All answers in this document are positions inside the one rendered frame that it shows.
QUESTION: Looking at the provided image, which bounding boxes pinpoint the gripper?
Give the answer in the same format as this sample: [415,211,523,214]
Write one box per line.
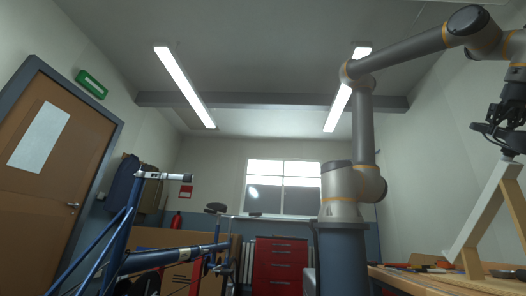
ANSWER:
[485,66,526,129]

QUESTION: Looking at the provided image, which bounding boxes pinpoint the blue cable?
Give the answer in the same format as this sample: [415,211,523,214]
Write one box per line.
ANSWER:
[372,202,384,264]

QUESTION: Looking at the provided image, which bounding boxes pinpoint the white framed window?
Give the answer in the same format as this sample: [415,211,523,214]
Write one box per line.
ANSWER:
[241,158,322,219]

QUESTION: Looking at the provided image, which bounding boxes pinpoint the black chainring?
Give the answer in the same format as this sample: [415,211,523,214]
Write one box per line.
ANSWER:
[123,270,162,296]

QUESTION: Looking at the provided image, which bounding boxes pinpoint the red drawer cabinet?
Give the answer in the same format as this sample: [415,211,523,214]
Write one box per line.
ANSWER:
[251,235,310,296]

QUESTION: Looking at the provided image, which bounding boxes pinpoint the small black saddle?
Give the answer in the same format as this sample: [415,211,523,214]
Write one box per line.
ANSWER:
[204,201,229,215]

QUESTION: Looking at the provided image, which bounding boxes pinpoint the dark blue hanging coat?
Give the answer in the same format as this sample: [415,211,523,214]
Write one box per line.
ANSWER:
[103,154,143,215]

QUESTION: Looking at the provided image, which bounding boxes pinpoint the blue tandem bicycle frame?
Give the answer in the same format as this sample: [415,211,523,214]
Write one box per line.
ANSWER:
[42,174,234,296]

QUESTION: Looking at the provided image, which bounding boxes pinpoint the brown cardboard box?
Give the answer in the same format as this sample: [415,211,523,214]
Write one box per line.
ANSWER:
[123,225,244,296]

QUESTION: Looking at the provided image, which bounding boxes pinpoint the olive hanging bag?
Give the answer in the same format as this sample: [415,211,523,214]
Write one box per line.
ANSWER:
[137,163,164,216]

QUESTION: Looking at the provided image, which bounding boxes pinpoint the grey box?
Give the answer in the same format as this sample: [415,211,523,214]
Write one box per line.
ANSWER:
[302,267,318,296]

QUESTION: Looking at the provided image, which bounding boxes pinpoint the green exit sign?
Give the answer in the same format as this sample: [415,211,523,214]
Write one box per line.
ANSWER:
[75,69,110,101]

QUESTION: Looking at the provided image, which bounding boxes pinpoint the white radiator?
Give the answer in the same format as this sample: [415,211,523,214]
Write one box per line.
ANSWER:
[239,240,257,286]

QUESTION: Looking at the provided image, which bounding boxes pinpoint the brown door with grey frame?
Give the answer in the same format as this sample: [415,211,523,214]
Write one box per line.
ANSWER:
[0,54,125,296]

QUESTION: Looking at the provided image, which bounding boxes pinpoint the red bicycle stand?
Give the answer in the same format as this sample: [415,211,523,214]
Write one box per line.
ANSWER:
[191,256,205,296]

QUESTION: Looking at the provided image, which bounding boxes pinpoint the wooden stand with white beam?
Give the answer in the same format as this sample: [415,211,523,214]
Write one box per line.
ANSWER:
[441,157,526,282]

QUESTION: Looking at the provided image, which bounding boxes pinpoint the silver handlebar with black grip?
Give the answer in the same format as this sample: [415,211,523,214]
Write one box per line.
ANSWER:
[133,169,194,184]

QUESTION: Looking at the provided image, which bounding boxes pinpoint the long ceiling light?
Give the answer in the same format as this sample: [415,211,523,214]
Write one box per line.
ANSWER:
[322,45,373,133]
[153,45,218,130]

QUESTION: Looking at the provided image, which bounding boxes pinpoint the grey metal bowl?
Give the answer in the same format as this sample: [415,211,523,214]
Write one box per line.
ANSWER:
[488,268,517,281]

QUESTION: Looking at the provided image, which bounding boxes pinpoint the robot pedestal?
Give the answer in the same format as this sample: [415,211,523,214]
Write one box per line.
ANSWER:
[308,221,373,296]

